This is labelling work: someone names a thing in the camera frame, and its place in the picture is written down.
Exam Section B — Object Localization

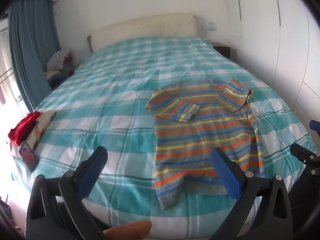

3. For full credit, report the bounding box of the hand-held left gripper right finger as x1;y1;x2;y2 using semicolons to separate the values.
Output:
210;148;293;240

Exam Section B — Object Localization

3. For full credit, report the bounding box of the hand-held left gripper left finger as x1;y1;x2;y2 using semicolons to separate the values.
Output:
26;146;108;240

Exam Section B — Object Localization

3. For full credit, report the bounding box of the striped knit sweater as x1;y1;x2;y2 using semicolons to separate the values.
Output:
145;78;265;210

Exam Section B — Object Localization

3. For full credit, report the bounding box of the pile of assorted clothes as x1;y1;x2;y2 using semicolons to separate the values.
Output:
44;49;75;89

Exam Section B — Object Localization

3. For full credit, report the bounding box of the person's left hand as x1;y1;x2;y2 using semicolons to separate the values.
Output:
103;220;152;240

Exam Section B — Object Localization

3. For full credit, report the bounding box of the red black printed pouch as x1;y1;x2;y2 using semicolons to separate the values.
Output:
19;142;39;172

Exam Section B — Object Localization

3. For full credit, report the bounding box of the beige patterned folded cloth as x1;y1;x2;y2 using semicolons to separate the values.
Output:
25;110;57;153

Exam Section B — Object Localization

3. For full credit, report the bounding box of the teal plaid bed sheet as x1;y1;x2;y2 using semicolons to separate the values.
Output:
10;36;317;238

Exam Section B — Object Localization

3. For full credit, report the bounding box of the red folded cloth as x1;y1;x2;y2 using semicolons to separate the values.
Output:
8;112;42;145

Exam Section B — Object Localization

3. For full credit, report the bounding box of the white wardrobe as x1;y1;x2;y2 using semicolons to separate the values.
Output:
222;0;320;130

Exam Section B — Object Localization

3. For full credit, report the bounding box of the dark wooden nightstand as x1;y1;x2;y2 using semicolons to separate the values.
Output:
211;42;231;59

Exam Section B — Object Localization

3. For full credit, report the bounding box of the metal window railing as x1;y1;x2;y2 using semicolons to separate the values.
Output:
0;27;15;105

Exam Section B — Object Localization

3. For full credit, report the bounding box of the blue curtain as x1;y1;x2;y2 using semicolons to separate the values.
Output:
7;0;62;113

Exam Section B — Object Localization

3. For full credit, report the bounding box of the cream padded headboard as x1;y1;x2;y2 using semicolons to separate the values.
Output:
87;14;198;53

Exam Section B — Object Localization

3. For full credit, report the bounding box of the white wall socket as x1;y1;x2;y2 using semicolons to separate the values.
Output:
202;21;217;32

